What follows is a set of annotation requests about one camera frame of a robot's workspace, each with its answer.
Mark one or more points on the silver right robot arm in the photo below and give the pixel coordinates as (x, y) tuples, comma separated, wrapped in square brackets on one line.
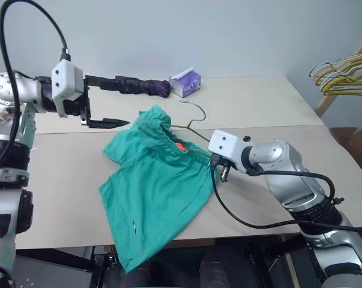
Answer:
[(276, 153)]

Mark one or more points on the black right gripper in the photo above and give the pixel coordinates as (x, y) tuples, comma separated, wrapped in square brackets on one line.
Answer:
[(218, 160)]

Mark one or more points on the olive hanger with silver hook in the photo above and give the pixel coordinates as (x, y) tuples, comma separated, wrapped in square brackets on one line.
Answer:
[(199, 135)]

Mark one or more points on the white clothes hanger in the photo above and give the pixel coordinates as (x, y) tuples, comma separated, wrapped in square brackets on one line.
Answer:
[(327, 67)]

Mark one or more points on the dark rounded shape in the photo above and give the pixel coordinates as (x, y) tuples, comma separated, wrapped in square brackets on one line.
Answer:
[(213, 270)]

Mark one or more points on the purple tissue box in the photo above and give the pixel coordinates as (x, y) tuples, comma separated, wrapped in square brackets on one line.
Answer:
[(188, 85)]

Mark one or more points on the hangers on wooden rack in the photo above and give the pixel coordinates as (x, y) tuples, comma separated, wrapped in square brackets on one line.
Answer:
[(327, 102)]

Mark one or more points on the dark folded umbrella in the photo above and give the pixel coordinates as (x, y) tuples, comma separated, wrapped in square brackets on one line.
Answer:
[(144, 85)]

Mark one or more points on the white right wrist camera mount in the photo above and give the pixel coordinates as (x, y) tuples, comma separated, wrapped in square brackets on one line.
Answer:
[(225, 144)]

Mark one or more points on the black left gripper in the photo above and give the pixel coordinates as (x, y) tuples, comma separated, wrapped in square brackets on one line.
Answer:
[(75, 108)]

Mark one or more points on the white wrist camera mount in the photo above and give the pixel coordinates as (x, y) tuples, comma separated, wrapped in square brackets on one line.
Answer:
[(68, 78), (225, 144)]

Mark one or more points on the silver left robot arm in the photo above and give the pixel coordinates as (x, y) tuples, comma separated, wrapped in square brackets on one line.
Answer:
[(0, 87)]

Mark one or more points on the green scrub shorts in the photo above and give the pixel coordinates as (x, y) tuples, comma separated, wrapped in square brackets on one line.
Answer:
[(156, 192)]

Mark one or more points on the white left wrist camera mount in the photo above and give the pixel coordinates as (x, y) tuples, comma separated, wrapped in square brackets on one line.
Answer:
[(68, 78)]

